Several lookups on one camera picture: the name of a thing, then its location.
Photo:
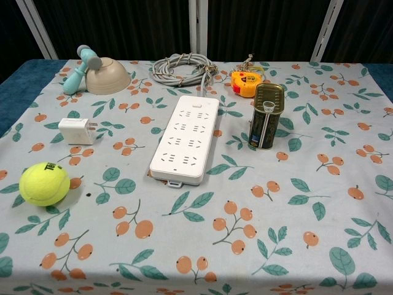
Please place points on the yellow tennis ball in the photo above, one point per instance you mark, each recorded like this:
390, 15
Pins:
44, 184

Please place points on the blue table cover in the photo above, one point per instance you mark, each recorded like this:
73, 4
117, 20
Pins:
18, 80

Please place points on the yellow tape measure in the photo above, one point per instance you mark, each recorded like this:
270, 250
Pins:
245, 80

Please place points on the white frame post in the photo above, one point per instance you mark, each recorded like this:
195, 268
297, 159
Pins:
39, 33
327, 30
196, 30

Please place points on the beige upturned bowl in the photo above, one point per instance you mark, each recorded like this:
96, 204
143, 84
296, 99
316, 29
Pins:
107, 80

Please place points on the gold tin can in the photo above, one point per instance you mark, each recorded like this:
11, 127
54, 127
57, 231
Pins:
264, 129

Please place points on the black pleated curtain panel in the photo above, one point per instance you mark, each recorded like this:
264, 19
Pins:
368, 30
122, 27
12, 30
264, 27

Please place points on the white power strip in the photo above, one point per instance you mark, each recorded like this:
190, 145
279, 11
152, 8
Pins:
184, 144

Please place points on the white charger adapter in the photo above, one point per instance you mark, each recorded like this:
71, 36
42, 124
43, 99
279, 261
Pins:
75, 132

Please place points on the mint massage hammer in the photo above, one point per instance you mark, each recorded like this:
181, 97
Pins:
72, 81

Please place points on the floral tablecloth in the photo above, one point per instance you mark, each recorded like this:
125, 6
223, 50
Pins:
276, 215

